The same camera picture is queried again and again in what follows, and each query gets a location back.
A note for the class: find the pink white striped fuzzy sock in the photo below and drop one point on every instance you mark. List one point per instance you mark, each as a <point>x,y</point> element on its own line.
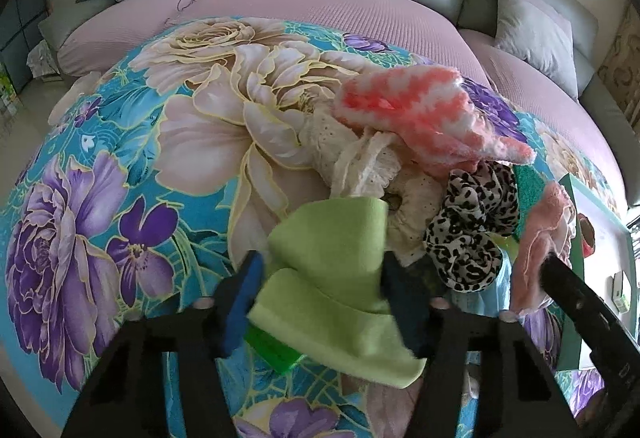
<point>415,103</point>

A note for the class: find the green scouring sponge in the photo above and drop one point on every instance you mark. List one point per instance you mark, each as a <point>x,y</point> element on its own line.
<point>530,198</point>

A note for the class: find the white tray with teal rim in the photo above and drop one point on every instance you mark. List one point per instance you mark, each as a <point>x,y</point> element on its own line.
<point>605,248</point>

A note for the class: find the dark grey cabinet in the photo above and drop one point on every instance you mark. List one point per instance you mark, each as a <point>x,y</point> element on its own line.
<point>22,18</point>

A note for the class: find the crumpled white bag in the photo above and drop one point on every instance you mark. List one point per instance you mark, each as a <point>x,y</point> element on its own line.
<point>44,60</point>

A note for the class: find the cream scrunchie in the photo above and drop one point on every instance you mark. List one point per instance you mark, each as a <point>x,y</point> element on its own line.
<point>415,213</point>

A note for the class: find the green carton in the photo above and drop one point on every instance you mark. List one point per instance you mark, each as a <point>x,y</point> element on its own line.
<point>7,85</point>

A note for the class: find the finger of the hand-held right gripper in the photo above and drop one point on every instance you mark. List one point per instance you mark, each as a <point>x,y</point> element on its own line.
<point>575,298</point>

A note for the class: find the light green cloth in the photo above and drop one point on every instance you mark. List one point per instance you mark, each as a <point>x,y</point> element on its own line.
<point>330,258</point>

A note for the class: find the floral printed blanket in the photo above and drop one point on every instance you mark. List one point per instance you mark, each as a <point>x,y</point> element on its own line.
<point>100,168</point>

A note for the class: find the pink sofa cover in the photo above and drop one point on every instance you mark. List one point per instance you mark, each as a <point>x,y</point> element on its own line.
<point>325,3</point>

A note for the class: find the pink fuzzy scrunchie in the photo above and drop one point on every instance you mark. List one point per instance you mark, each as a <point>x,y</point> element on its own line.
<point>545,238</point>

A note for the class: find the white lace cloth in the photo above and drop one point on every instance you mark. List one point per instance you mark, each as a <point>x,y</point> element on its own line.
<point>330,143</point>

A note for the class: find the grey lilac pillow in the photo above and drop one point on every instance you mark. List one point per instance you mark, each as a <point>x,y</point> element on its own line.
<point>535,28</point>

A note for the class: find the beige patterned curtain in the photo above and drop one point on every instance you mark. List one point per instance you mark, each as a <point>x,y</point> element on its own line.
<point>622,63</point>

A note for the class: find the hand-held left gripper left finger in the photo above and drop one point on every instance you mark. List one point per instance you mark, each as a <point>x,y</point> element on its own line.
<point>242,305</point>

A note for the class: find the red round object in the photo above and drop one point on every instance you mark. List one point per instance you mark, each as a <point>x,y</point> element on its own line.
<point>586,238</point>

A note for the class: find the leopard print scrunchie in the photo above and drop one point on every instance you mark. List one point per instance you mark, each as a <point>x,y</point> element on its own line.
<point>465,248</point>

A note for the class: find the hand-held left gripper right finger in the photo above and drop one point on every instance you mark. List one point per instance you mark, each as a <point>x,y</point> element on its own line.
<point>402,303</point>

